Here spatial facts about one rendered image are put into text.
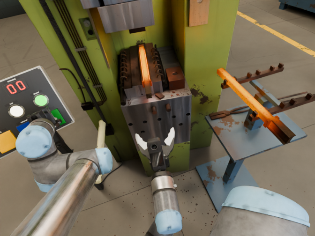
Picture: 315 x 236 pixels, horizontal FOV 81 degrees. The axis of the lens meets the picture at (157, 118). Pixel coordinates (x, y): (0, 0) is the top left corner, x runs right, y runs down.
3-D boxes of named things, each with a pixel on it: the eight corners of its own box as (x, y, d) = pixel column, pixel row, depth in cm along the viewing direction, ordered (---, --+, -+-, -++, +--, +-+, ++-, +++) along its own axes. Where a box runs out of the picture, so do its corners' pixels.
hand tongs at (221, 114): (305, 92, 108) (307, 90, 107) (311, 97, 105) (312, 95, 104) (208, 115, 105) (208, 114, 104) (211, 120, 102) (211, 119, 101)
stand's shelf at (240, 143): (305, 137, 91) (307, 135, 90) (233, 163, 87) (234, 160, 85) (265, 99, 111) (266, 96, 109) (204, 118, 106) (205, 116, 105)
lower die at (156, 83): (162, 92, 100) (161, 79, 93) (126, 98, 100) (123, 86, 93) (153, 53, 127) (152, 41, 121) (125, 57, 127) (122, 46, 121)
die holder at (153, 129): (190, 141, 129) (191, 94, 96) (137, 151, 129) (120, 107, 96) (174, 90, 166) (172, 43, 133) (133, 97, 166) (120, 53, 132)
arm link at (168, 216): (158, 236, 55) (154, 232, 48) (153, 199, 62) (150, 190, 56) (183, 232, 55) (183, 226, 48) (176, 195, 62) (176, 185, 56)
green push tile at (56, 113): (66, 122, 84) (57, 108, 81) (49, 130, 82) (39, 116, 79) (66, 122, 86) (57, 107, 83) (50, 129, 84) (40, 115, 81)
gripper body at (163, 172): (149, 157, 73) (153, 186, 65) (146, 145, 67) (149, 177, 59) (168, 153, 73) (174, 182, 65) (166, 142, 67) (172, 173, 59)
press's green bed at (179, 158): (189, 170, 165) (190, 141, 129) (147, 177, 165) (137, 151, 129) (176, 122, 202) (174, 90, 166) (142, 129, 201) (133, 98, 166)
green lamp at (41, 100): (48, 105, 79) (42, 98, 76) (37, 107, 79) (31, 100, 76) (50, 100, 82) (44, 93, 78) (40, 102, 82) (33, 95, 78)
